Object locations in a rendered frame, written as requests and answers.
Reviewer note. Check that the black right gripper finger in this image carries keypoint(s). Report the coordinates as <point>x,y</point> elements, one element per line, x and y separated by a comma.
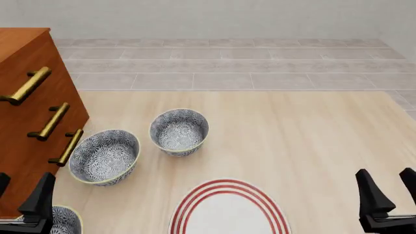
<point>372,197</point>
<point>411,182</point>

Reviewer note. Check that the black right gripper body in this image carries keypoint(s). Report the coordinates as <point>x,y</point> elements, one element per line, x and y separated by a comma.
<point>390,224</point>

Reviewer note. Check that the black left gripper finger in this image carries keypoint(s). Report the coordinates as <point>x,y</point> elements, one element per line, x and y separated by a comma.
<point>40,200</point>
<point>4,182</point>

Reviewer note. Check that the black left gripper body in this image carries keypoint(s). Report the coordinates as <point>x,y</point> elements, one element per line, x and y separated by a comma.
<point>22,228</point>

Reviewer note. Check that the blue-white patterned bowl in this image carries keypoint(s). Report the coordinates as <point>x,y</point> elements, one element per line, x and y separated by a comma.
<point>66,221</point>
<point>178,136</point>
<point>104,158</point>

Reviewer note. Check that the white plate with red rings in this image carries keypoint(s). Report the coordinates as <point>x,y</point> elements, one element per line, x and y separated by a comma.
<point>227,214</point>

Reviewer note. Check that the wooden cabinet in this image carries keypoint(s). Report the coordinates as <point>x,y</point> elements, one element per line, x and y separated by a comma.
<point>22,53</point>

